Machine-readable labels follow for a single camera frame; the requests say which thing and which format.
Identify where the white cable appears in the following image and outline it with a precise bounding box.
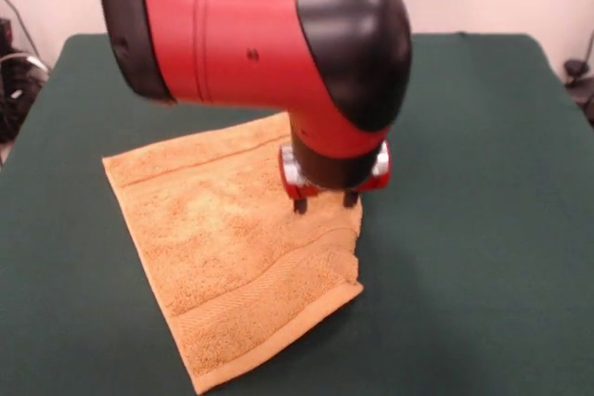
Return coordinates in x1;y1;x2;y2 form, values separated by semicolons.
0;52;50;75

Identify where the tan towel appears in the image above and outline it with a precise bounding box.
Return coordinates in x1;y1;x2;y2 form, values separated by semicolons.
101;111;366;395

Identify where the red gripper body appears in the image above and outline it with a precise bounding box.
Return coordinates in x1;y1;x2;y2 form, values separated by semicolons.
277;138;393;201

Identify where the dark green table cloth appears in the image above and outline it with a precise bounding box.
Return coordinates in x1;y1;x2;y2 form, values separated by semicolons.
0;32;594;396

